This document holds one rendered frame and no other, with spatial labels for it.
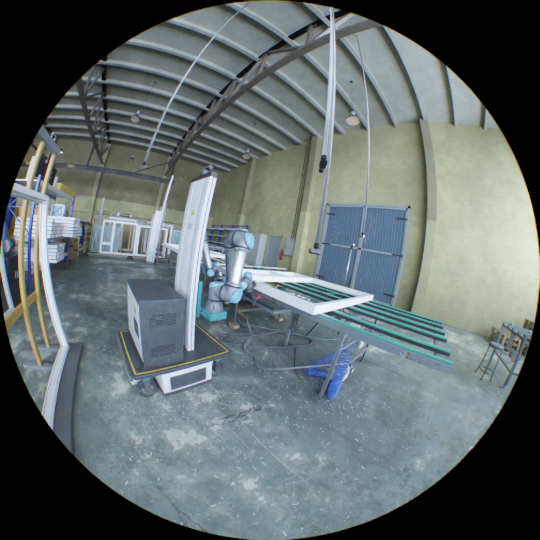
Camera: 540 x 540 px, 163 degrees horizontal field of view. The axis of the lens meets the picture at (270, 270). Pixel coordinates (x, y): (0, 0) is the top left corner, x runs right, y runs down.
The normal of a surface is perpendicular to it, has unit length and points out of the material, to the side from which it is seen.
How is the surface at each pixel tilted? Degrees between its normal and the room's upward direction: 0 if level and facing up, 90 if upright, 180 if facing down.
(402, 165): 90
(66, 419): 0
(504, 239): 90
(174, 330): 90
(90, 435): 0
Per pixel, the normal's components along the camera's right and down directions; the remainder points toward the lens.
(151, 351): 0.76, 0.21
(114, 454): 0.18, -0.98
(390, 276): -0.74, -0.06
